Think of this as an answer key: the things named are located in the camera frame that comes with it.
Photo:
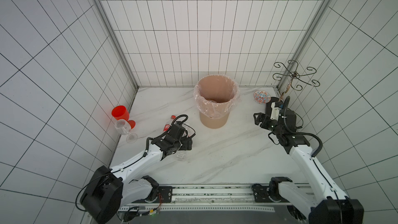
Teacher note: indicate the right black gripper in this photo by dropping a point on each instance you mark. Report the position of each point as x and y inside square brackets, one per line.
[261, 120]

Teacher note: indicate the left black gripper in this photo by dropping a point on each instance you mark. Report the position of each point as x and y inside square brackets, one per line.
[186, 143]

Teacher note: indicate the red label cola bottle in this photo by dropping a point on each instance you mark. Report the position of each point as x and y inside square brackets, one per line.
[169, 123]

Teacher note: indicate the clear bottle white cap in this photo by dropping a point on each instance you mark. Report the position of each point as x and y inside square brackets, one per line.
[181, 154]

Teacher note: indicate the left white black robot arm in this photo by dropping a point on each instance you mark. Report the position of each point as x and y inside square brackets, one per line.
[111, 188]

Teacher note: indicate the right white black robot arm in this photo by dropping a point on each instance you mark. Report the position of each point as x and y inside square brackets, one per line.
[329, 204]

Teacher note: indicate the beige bin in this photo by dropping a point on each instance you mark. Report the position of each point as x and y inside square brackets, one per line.
[216, 102]

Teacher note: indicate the clear plastic bin liner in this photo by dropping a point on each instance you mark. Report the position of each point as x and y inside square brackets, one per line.
[214, 105]

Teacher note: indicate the patterned red blue bowl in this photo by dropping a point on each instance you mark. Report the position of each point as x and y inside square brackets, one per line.
[262, 97]

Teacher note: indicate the copper stand black base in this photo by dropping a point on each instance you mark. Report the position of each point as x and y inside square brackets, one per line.
[295, 79]

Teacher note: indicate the clear wine glass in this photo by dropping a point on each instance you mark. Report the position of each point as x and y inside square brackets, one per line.
[125, 127]

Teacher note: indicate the red plastic cup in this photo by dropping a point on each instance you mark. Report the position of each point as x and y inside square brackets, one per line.
[121, 112]

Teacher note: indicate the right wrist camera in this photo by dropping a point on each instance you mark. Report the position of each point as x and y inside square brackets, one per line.
[276, 107]

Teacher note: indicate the metal mounting rail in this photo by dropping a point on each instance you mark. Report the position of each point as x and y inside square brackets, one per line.
[208, 197]

